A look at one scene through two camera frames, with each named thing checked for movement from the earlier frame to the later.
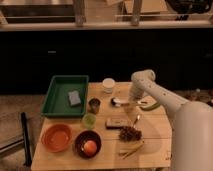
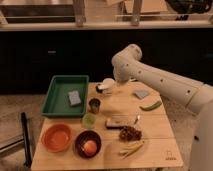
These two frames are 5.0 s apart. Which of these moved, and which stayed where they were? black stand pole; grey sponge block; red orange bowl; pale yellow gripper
Moved: pale yellow gripper
Stayed: red orange bowl; grey sponge block; black stand pole
